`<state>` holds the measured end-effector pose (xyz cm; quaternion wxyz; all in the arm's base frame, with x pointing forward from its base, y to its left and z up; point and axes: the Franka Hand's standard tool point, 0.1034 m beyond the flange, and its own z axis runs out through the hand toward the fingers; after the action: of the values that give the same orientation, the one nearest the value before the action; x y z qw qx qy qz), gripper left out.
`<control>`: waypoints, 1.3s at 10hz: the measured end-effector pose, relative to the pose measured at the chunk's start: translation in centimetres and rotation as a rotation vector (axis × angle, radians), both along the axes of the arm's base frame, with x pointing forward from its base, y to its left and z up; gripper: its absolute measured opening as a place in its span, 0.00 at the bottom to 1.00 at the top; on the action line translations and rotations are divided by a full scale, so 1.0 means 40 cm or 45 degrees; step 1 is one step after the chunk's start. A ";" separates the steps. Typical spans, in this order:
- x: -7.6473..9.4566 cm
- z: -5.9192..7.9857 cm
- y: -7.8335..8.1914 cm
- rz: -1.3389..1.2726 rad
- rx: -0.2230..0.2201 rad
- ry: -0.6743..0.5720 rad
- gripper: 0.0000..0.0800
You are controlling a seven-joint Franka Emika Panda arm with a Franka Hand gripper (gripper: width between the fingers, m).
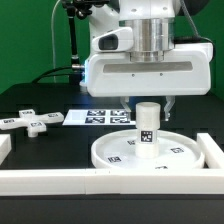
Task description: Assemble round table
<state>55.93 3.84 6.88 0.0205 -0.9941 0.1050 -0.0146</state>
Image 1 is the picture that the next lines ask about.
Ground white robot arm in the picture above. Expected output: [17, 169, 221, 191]
[83, 0, 214, 112]

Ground white U-shaped fence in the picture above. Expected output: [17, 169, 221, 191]
[0, 133, 224, 196]

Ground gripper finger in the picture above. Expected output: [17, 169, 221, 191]
[120, 97, 132, 113]
[164, 96, 175, 121]

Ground white round table top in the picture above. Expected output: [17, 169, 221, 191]
[91, 129, 205, 171]

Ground black cable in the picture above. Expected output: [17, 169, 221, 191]
[31, 65, 75, 84]

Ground white marker sheet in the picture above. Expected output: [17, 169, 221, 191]
[63, 109, 135, 126]

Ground white cross-shaped table base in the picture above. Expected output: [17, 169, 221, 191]
[0, 109, 64, 138]

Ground grey thin cable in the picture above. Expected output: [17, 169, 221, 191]
[50, 0, 64, 84]

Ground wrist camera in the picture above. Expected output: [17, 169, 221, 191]
[92, 27, 134, 52]

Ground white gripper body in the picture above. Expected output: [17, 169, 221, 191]
[86, 43, 213, 97]

